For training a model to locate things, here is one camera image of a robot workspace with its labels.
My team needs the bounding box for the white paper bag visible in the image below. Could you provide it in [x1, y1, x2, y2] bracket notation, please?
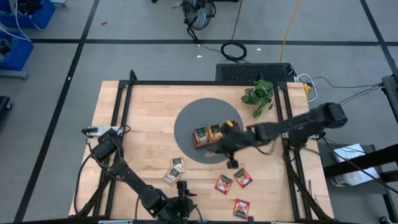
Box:
[329, 142, 381, 188]

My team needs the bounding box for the yellow mango tea sachet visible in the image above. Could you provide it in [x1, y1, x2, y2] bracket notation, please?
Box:
[208, 123, 224, 142]

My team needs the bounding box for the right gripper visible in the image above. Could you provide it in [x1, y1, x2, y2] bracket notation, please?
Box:
[206, 132, 249, 169]

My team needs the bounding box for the yellow power cord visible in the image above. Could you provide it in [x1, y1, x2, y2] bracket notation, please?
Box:
[279, 0, 302, 63]

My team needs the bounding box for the red strawberry tea sachet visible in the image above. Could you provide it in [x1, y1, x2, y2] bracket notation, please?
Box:
[233, 167, 254, 189]
[233, 198, 251, 220]
[213, 174, 233, 195]

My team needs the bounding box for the green potted plant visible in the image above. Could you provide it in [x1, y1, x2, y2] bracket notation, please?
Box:
[241, 79, 275, 118]

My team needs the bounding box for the black bag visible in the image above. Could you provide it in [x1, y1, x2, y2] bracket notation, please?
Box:
[17, 0, 43, 15]

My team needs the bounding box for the black aluminium table frame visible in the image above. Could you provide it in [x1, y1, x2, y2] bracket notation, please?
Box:
[68, 70, 335, 222]

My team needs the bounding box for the wooden tea organizer box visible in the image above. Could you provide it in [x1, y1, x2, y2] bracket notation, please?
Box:
[192, 119, 244, 150]

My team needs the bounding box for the black cart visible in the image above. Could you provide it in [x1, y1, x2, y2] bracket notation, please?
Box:
[0, 95, 13, 123]

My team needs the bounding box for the thin black cable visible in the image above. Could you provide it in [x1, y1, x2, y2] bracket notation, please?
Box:
[340, 85, 383, 104]
[310, 76, 383, 90]

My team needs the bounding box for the black power cord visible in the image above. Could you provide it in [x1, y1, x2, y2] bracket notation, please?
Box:
[220, 0, 249, 62]

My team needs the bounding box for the blue plastic bin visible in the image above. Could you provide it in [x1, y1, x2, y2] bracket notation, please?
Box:
[0, 0, 57, 29]
[0, 29, 34, 80]

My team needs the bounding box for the white cable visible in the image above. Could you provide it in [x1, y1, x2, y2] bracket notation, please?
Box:
[295, 73, 318, 103]

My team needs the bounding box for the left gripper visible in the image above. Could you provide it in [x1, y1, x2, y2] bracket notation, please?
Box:
[167, 180, 198, 221]

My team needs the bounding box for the black floor fan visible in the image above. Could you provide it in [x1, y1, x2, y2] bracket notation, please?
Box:
[181, 0, 218, 31]

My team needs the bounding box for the grey metal bar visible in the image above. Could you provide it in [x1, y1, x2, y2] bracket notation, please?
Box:
[381, 74, 398, 124]

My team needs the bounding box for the grey round woven placemat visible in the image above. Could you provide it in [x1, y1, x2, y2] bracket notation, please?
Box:
[173, 98, 245, 165]

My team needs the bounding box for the black perforated computer case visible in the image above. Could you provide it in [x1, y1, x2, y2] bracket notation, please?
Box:
[215, 62, 295, 83]

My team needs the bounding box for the black metal stand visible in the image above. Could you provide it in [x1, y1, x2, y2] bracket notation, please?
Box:
[322, 144, 398, 224]

